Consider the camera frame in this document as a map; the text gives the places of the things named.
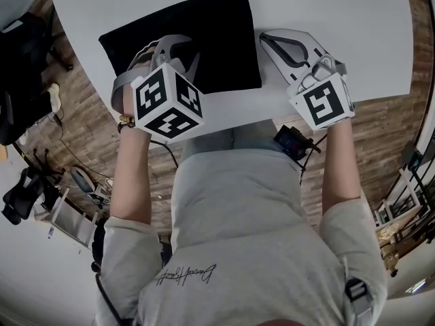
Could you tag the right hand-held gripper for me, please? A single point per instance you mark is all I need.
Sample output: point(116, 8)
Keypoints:
point(323, 102)

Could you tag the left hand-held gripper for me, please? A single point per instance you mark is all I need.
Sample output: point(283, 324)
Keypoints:
point(153, 97)

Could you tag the black cloth pouch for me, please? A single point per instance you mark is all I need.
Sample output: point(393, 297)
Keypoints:
point(221, 29)

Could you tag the person's right forearm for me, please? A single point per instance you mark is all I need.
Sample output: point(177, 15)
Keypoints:
point(341, 168)

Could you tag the person's left forearm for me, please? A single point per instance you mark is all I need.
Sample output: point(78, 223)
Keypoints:
point(132, 175)

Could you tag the black waist-worn device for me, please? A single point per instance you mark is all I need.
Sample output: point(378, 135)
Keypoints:
point(289, 141)

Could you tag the person's light grey trousers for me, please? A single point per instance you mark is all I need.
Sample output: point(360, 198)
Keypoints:
point(210, 141)

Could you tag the white power strip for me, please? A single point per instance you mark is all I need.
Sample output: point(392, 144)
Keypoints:
point(106, 182)

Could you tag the black metal railing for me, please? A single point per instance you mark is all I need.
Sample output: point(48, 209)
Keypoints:
point(428, 121)

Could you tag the black office chair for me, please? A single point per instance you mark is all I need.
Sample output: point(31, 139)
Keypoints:
point(23, 189)
point(30, 49)

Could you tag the black teal device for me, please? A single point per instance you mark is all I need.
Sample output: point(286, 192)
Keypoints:
point(413, 156)

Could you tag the grey oval handheld device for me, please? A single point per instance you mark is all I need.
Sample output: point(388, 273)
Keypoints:
point(81, 180)

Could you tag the tangle of small electronics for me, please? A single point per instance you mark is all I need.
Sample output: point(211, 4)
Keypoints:
point(98, 195)

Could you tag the person's grey t-shirt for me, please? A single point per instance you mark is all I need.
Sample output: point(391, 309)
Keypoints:
point(244, 233)

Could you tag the light wooden desk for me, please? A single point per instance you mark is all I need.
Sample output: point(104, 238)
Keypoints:
point(2, 153)

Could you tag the wooden board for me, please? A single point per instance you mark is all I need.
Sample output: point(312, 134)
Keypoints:
point(391, 233)

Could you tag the black backpack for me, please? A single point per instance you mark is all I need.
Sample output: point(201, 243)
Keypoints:
point(98, 246)

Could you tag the small printed card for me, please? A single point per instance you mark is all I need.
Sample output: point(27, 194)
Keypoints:
point(51, 233)

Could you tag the white frame bench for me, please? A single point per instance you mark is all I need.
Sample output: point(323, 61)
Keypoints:
point(397, 195)

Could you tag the white desk frame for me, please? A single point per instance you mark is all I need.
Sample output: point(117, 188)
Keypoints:
point(74, 222)

